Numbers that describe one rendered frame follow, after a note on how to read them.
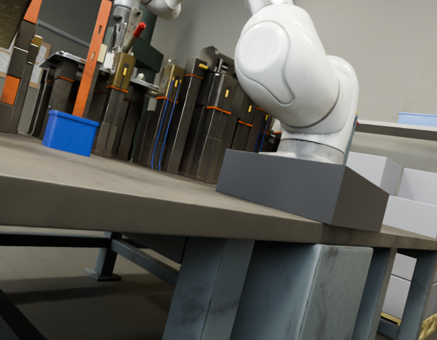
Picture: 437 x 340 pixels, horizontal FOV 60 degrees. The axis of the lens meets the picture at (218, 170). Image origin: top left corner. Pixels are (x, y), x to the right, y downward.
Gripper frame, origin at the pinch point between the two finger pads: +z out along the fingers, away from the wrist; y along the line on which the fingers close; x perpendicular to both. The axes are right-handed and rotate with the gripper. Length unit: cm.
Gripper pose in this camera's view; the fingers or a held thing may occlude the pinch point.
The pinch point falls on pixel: (110, 63)
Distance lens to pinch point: 153.9
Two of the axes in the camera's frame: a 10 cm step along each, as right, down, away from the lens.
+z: -2.5, 9.7, -0.1
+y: -5.3, -1.3, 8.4
